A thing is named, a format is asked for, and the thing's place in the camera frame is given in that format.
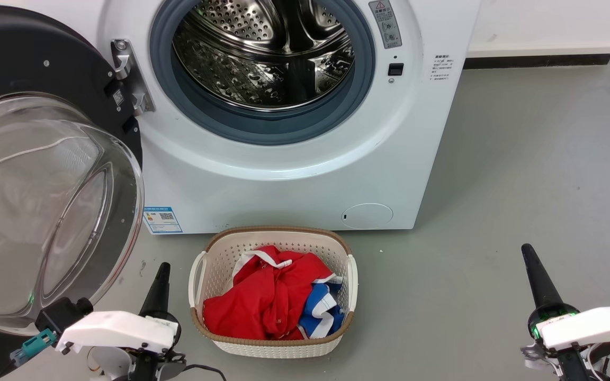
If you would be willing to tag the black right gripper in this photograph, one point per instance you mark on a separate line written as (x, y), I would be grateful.
(538, 317)

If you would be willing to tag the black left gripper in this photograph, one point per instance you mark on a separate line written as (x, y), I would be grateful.
(157, 361)

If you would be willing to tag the black round glass washer door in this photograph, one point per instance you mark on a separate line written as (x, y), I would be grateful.
(29, 58)

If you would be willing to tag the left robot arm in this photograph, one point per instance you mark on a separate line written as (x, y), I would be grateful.
(109, 362)

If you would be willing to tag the white front-load washing machine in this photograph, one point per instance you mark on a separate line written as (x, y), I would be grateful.
(284, 190)

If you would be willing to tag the metal door hinge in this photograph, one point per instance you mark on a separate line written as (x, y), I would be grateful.
(135, 79)

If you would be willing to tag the blue energy label sticker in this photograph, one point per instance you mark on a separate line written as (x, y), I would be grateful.
(162, 220)

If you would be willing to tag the red garment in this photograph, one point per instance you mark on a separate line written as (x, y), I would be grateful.
(252, 307)

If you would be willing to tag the white woven-rim laundry basket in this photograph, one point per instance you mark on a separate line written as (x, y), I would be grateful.
(273, 237)

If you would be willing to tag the blue and white garment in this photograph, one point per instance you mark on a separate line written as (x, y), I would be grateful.
(318, 312)

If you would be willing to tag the round white filter cover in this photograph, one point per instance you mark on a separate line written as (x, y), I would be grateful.
(367, 216)

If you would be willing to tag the small printed text sticker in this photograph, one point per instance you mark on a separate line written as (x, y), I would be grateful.
(442, 67)

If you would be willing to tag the stainless steel washer drum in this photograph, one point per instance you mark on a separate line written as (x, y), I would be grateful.
(241, 69)

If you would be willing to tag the grey warning label sticker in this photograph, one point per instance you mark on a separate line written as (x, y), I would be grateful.
(385, 24)

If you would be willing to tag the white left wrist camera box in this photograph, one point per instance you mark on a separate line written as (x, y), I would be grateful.
(117, 330)

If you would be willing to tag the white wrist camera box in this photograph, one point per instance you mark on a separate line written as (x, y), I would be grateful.
(591, 325)
(117, 330)

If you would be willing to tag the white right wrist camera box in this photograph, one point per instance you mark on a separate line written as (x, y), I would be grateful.
(591, 325)

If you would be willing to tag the black left camera plug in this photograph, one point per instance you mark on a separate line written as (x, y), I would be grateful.
(64, 313)

